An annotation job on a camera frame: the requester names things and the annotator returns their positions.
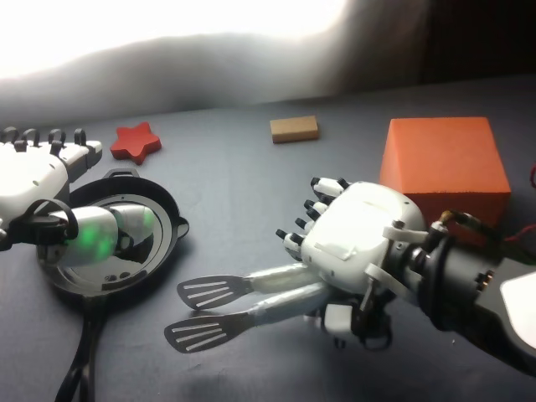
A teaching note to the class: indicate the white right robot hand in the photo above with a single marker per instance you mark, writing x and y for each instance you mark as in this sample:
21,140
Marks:
356,234

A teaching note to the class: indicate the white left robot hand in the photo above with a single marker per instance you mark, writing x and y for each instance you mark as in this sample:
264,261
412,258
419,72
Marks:
29,176

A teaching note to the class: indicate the black cast iron pan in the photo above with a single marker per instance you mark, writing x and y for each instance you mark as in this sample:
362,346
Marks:
90,318

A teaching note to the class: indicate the red star block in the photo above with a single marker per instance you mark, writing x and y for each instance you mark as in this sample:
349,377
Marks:
134,142

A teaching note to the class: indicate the large orange foam block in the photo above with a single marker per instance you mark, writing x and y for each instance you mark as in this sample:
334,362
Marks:
439,159

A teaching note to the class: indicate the tan wooden rectangular block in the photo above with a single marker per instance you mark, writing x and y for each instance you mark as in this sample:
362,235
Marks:
295,129

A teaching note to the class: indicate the grey table cloth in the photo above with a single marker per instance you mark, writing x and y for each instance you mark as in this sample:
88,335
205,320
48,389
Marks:
234,188

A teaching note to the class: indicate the white backdrop sheet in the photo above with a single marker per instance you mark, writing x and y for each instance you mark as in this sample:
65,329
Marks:
209,63

